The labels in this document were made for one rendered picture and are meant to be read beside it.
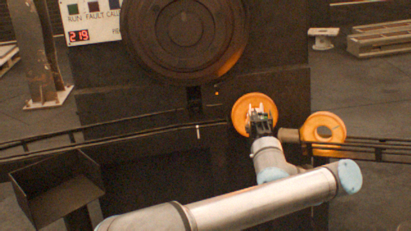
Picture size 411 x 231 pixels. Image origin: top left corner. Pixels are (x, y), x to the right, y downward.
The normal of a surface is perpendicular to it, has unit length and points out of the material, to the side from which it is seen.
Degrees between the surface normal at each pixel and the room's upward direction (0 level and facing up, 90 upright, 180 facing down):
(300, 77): 90
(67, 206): 5
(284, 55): 90
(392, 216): 0
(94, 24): 90
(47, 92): 90
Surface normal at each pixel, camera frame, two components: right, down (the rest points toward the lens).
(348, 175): 0.56, -0.29
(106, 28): 0.05, 0.39
